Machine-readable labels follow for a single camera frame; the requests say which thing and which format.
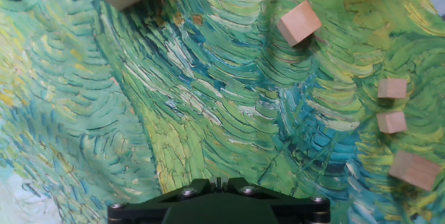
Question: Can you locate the small wooden cube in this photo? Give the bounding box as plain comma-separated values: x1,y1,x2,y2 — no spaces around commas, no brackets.
388,150,442,192

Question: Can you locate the tiny wooden cube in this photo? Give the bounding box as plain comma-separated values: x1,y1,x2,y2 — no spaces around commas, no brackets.
377,78,408,99
375,111,408,135

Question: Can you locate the green blue painted cloth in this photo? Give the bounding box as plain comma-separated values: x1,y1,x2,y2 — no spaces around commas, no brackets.
0,0,445,224

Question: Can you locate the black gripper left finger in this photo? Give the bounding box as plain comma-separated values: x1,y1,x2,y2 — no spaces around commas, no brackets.
106,177,219,224

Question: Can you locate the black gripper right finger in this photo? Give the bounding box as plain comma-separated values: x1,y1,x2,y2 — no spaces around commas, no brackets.
219,177,331,224

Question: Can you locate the medium wooden cube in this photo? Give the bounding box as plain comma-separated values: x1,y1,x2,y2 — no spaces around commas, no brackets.
276,0,323,47

